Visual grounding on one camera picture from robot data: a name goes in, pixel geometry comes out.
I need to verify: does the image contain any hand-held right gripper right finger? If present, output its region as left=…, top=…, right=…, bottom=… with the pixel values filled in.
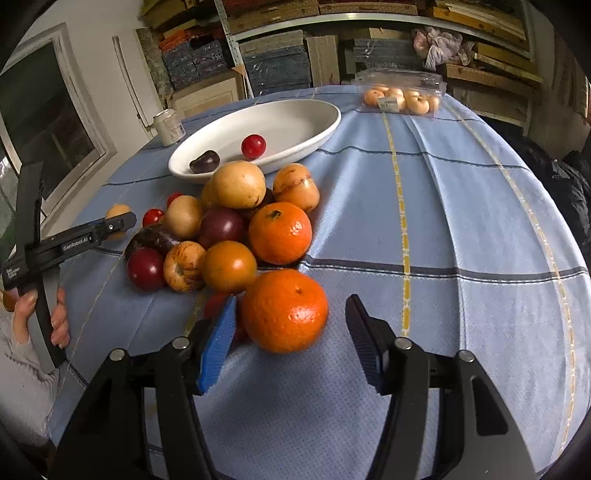
left=345, top=294, right=539, bottom=480

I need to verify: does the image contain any bright red plum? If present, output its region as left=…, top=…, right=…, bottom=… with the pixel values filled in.
left=203, top=292, right=247, bottom=344

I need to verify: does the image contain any pale framed panel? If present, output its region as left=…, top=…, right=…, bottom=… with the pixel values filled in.
left=171, top=74, right=247, bottom=120

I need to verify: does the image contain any person's left hand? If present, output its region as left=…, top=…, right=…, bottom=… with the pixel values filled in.
left=11, top=287, right=71, bottom=349

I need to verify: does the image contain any pink crumpled cloth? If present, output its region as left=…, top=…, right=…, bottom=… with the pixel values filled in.
left=412, top=26, right=476, bottom=70

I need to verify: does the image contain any dark purple plum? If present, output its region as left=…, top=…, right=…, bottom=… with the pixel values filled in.
left=124, top=224, right=182, bottom=259
left=189, top=150, right=221, bottom=175
left=198, top=207, right=246, bottom=250

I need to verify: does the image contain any white framed window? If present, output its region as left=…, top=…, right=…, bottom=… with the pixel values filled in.
left=0, top=23, right=118, bottom=227

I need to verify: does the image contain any yellow peach with seam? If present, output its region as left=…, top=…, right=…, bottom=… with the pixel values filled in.
left=272, top=163, right=320, bottom=213

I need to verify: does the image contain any small striped apple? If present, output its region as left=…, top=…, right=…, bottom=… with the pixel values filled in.
left=163, top=241, right=206, bottom=293

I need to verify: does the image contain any white board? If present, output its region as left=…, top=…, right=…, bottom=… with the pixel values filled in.
left=112, top=34, right=158, bottom=134

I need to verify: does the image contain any large yellow pear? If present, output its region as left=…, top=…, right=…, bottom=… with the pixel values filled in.
left=211, top=161, right=267, bottom=210

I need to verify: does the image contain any blue plaid tablecloth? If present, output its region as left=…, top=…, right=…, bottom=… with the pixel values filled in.
left=44, top=84, right=591, bottom=480

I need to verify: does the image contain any dark red plum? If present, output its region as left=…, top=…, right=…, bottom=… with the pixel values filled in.
left=127, top=247, right=166, bottom=292

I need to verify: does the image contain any stack of yellow flat boxes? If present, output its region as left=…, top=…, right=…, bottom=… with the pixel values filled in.
left=141, top=0, right=218, bottom=33
left=434, top=0, right=546, bottom=93

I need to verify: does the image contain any pale wooden plank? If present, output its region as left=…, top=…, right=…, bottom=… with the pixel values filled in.
left=305, top=34, right=342, bottom=86

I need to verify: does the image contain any beige curtain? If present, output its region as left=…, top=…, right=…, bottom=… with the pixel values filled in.
left=536, top=18, right=589, bottom=139

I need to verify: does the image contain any white oval bowl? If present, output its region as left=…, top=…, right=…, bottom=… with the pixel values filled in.
left=168, top=99, right=342, bottom=184

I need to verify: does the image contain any orange mandarin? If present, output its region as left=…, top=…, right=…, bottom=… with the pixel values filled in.
left=240, top=269, right=329, bottom=354
left=248, top=202, right=313, bottom=265

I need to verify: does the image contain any pale drink can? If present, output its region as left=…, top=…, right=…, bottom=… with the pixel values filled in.
left=152, top=109, right=186, bottom=147

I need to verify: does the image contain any stack of grey boxes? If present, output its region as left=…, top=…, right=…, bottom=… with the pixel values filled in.
left=238, top=30, right=311, bottom=93

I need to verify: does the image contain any clear plastic clamshell box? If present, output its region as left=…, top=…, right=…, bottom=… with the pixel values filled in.
left=351, top=68, right=448, bottom=120

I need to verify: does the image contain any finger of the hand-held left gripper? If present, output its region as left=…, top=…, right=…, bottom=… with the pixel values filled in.
left=90, top=212, right=138, bottom=243

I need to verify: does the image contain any green marbled slab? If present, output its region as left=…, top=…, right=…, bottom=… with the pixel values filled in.
left=136, top=28, right=174, bottom=97

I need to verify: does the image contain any stack of dark boxes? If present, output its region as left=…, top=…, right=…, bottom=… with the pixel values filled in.
left=344, top=37, right=428, bottom=75

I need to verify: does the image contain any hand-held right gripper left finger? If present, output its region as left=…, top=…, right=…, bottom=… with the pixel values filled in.
left=48, top=295, right=241, bottom=480

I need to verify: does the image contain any person's left forearm grey sleeve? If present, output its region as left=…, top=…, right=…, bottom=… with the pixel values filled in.
left=0, top=318, right=63, bottom=446

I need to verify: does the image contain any stack of woven boxes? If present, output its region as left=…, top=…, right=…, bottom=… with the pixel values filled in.
left=222, top=0, right=419, bottom=35

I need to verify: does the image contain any black jacket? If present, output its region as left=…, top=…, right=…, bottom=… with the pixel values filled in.
left=480, top=115, right=591, bottom=268

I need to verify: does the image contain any white metal shelving rack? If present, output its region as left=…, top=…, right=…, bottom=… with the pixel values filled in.
left=139, top=0, right=546, bottom=125

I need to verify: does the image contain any pale tan pear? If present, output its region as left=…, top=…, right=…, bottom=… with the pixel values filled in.
left=164, top=195, right=204, bottom=241

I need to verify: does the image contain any stack of blue patterned boxes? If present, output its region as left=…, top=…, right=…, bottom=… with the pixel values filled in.
left=159, top=37, right=234, bottom=90

